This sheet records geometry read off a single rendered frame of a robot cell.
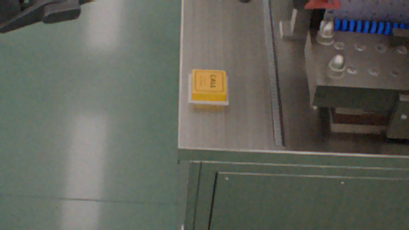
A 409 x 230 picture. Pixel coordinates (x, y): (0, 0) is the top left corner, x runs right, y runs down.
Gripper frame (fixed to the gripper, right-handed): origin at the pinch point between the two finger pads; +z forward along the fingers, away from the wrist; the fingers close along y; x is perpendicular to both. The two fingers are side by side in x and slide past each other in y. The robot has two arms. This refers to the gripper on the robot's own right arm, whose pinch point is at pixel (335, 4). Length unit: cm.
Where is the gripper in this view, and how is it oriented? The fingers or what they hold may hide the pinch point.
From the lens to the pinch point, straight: 163.4
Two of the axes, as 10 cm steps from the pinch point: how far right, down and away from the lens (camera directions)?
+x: 5.7, -5.6, -6.1
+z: 8.2, 3.8, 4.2
